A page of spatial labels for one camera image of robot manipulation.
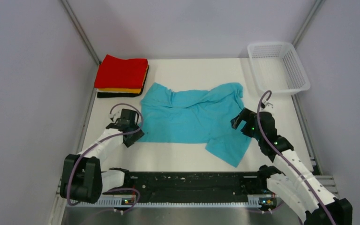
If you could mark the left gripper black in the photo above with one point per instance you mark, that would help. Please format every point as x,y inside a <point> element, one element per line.
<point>130,141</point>

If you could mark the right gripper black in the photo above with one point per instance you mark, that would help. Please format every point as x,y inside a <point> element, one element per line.
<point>246,115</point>

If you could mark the teal t-shirt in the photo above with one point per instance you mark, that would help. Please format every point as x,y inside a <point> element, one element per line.
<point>196,117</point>

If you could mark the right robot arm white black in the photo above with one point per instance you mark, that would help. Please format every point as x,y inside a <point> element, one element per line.
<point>289,178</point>

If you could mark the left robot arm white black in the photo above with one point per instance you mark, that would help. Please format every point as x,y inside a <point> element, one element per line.
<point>82,178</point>

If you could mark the red folded t-shirt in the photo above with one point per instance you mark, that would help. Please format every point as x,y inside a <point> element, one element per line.
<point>121,73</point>

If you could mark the white plastic basket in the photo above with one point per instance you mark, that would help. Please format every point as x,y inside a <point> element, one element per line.
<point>276,66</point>

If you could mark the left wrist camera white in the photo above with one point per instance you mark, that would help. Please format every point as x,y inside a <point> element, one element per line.
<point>114,116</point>

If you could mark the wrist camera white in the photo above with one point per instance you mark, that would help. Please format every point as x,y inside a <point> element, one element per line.
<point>266,106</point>
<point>114,116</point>

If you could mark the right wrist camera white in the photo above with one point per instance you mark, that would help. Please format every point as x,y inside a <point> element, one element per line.
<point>266,106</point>

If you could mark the left corner metal post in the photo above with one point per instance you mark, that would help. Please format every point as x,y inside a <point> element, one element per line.
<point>79,29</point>

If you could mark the corner metal post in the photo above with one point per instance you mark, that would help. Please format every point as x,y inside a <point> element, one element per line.
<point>79,29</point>
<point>307,22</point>

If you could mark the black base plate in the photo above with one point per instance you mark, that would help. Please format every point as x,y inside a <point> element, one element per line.
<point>197,188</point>

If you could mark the white cable duct strip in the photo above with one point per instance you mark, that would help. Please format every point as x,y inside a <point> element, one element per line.
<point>118,202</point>

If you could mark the aluminium rail frame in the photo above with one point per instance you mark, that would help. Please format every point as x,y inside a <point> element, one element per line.
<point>60,204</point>

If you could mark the right corner metal post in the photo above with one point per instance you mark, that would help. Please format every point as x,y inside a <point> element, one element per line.
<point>307,22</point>

